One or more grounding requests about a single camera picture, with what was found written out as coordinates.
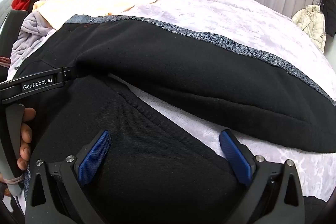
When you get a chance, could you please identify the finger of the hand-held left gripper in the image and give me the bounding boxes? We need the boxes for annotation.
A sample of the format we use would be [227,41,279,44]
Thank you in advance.
[61,67,79,84]

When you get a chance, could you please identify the lavender fleece cloth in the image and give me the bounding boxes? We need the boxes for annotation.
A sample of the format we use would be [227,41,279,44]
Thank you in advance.
[9,11,59,67]

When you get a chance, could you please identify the lavender bed cover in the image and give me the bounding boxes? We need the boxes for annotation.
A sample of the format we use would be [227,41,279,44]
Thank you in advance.
[8,0,336,203]

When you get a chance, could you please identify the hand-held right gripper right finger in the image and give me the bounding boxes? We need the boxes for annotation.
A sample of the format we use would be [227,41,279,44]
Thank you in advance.
[219,130,306,224]

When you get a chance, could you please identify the black hanging garment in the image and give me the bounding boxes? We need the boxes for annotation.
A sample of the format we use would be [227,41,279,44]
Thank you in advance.
[320,0,336,38]

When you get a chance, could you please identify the blue-grey patterned cloth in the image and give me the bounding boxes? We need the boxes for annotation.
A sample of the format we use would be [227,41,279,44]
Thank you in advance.
[65,15,336,106]

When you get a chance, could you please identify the pink elastic band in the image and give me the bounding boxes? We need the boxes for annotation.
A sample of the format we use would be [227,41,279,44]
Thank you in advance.
[5,177,25,185]

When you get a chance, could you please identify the red garment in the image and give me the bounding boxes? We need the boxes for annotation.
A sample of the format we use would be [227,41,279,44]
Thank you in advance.
[12,0,32,10]

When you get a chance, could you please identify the person's left hand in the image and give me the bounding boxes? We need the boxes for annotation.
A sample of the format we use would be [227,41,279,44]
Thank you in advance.
[16,107,36,170]

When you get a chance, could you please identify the cream patterned cloth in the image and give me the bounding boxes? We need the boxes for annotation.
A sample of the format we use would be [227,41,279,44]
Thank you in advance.
[291,4,327,52]

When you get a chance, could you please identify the black pants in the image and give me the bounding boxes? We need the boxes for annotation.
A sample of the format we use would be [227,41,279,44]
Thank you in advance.
[8,20,336,224]

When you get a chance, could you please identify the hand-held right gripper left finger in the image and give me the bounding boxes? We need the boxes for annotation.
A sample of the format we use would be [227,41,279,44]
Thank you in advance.
[25,130,112,224]

